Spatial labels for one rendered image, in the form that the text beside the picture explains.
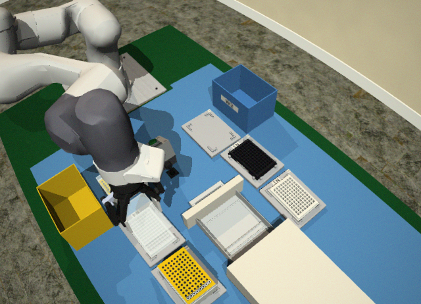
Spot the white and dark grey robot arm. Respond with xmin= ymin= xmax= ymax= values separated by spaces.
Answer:
xmin=0 ymin=0 xmax=165 ymax=186

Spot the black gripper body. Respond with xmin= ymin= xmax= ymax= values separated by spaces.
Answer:
xmin=109 ymin=182 xmax=144 ymax=199

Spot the blue bench mat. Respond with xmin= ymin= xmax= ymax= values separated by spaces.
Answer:
xmin=30 ymin=63 xmax=421 ymax=304

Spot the blue open-top bin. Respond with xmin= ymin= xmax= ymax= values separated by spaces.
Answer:
xmin=212 ymin=64 xmax=278 ymax=134

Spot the yellow open-top bin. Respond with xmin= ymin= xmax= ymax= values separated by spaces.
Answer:
xmin=37 ymin=164 xmax=114 ymax=251

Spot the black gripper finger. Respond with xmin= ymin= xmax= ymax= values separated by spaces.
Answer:
xmin=137 ymin=182 xmax=165 ymax=212
xmin=100 ymin=192 xmax=133 ymax=233

